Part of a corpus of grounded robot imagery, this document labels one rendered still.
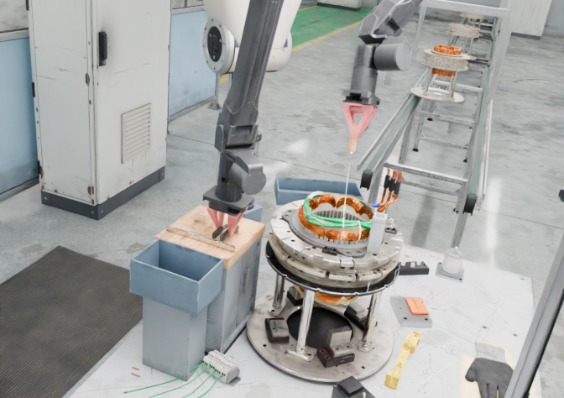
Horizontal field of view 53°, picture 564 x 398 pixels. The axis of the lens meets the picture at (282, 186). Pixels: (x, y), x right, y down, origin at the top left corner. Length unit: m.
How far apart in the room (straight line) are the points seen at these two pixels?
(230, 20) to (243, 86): 0.44
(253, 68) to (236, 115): 0.11
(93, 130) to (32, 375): 1.47
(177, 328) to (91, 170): 2.32
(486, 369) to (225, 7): 1.12
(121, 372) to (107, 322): 1.40
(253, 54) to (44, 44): 2.49
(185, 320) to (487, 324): 0.89
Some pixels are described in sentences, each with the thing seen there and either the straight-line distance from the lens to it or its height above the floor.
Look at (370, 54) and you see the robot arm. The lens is 1.28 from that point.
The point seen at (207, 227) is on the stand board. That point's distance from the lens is 1.36.
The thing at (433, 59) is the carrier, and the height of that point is 1.06.
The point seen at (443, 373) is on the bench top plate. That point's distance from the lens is 1.52.
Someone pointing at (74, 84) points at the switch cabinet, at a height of 0.84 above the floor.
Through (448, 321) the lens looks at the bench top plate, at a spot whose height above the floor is 0.78.
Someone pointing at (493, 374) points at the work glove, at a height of 0.80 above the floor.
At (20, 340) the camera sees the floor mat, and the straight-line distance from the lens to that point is 2.75.
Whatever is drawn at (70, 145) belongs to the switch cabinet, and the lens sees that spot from 3.55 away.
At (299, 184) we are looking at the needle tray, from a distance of 1.69.
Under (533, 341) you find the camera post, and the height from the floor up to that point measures 1.08.
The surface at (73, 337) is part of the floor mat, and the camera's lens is 2.72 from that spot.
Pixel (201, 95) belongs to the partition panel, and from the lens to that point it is 5.66.
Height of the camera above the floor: 1.72
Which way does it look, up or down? 24 degrees down
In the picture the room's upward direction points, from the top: 7 degrees clockwise
